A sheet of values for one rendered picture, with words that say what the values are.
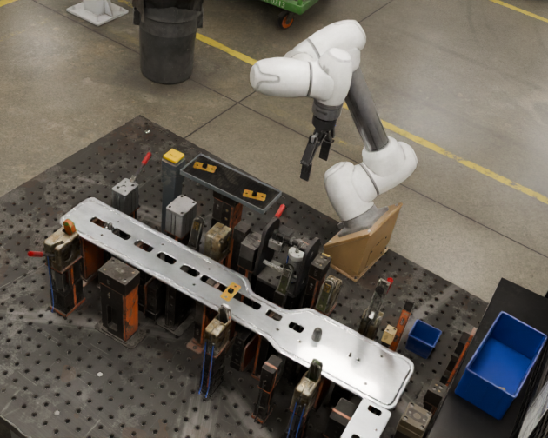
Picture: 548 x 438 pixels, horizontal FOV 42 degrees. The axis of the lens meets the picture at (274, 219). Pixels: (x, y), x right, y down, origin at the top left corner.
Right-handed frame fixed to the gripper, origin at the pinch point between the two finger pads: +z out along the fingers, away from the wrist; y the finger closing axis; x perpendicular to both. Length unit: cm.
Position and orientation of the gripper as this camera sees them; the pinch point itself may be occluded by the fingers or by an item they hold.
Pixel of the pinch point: (314, 166)
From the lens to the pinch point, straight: 231.7
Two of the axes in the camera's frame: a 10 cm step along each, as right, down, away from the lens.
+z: -1.3, 7.3, 6.7
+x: 8.6, 4.2, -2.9
